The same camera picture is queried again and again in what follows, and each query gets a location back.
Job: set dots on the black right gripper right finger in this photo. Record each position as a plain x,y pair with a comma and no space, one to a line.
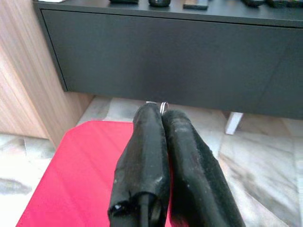
196,177

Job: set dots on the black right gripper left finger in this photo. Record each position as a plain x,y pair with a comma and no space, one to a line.
139,165

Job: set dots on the red plastic stool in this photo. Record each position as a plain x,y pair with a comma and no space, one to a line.
78,165

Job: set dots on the white cabinet leg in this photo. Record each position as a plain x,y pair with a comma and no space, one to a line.
233,123

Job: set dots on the dark grey cabinet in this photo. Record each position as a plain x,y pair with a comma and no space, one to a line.
165,59

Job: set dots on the light wooden cabinet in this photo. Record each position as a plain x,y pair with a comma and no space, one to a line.
23,71

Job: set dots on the black round item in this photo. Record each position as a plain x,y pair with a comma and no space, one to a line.
159,2

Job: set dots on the black flat item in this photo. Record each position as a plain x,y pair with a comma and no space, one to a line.
124,1

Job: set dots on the dark flat box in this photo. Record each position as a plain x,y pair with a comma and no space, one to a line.
195,6

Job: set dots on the black rounded item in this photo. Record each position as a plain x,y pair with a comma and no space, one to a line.
252,2
281,2

